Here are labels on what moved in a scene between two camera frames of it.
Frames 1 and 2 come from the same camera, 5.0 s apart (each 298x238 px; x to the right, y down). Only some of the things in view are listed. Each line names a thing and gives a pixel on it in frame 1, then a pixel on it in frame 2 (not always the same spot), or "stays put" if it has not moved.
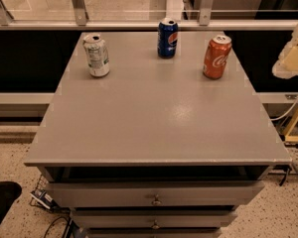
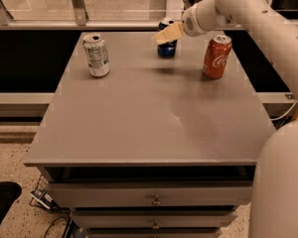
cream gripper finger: [293, 59] to [170, 33]
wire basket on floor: [40, 197] stays put
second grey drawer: [153, 219] stays put
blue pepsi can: [167, 38] stays put
